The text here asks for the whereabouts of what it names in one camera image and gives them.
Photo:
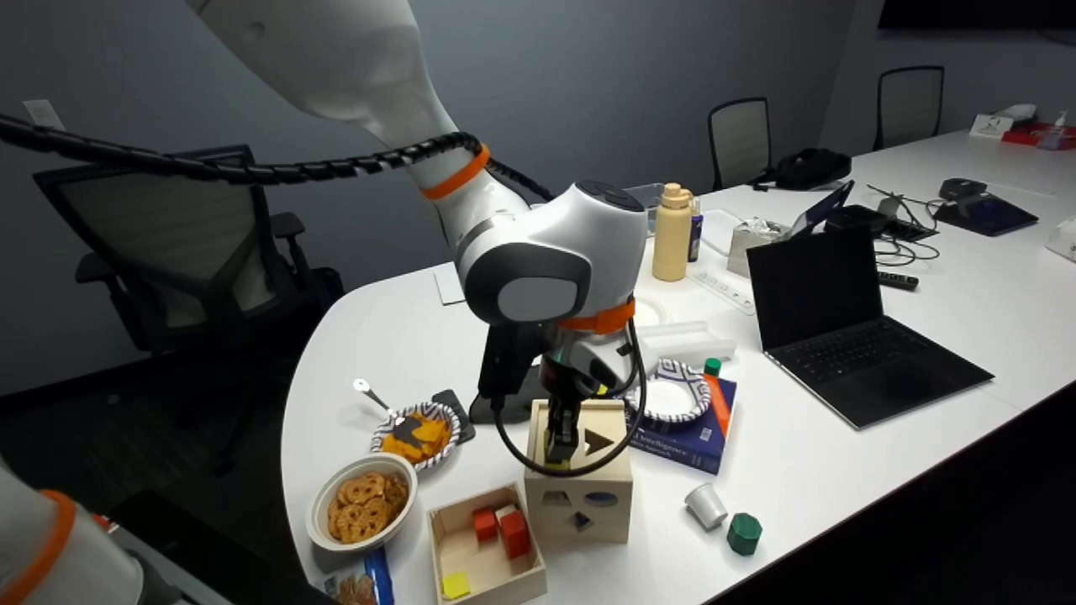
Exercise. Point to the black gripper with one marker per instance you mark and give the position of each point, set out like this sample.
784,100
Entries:
564,384

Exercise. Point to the wooden shape sorter box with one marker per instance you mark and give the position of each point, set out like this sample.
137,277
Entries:
581,507

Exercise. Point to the red wooden block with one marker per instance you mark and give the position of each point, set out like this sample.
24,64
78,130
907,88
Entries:
485,526
515,537

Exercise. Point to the white cylinder block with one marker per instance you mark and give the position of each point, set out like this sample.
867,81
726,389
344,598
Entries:
705,507

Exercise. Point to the small yellow wooden block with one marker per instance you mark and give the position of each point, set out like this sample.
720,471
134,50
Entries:
456,588

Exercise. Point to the green cylinder block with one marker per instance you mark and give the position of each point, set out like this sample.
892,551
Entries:
745,537

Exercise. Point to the small white box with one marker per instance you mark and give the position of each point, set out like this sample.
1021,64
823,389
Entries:
746,250

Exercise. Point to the small black object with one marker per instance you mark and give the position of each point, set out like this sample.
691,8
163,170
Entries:
456,406

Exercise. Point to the blue white patterned bowl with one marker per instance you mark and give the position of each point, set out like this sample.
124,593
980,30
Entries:
674,395

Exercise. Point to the patterned bowl with food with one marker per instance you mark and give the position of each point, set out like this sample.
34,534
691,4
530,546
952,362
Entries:
445,419

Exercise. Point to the blue book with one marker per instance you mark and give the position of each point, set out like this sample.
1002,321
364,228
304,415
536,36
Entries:
685,442

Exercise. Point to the orange food pieces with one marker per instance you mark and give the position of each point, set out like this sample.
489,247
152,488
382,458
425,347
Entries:
419,437

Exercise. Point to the white paper card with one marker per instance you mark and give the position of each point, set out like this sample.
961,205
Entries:
449,286

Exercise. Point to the silver spoon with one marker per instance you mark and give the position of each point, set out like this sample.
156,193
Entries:
372,395

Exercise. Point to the pretzel pile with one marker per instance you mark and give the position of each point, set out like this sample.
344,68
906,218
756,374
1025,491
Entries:
364,507

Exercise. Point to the tan plastic bottle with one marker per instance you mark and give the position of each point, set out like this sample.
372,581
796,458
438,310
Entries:
674,240

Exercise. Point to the small dark bottle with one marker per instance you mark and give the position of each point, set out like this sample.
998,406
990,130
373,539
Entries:
698,237

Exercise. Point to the clear plastic container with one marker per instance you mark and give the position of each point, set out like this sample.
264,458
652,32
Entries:
642,198

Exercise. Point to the blue snack packet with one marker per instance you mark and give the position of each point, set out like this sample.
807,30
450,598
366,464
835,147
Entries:
359,581

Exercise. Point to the white round bowl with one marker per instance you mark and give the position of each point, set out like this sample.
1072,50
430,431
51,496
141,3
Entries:
322,526

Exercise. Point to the black open laptop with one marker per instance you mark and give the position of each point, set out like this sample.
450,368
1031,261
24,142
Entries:
823,305

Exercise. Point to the grey back conference chair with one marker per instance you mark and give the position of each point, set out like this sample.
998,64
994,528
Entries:
739,140
907,105

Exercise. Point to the dark tablet on stand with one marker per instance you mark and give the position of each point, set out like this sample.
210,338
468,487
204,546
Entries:
823,205

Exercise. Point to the black bag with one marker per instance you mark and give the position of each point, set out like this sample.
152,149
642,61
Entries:
810,170

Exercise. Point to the black remote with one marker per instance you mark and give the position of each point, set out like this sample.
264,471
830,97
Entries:
896,279

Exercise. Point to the black mesh office chair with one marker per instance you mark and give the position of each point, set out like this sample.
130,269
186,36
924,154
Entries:
156,240

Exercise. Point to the black computer mouse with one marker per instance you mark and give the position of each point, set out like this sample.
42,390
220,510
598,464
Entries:
961,190

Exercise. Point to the black flat pad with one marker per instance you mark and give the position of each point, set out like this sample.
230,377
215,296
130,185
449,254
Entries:
990,218

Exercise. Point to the white folded card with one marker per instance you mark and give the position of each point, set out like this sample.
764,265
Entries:
990,125

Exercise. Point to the red flat item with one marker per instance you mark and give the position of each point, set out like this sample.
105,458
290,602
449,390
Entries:
1035,136

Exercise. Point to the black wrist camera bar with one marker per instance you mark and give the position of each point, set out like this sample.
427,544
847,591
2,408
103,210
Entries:
506,370

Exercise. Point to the black wall screen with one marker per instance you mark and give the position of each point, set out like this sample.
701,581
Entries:
975,16

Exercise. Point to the white wall outlet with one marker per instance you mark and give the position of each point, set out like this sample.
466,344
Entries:
43,114

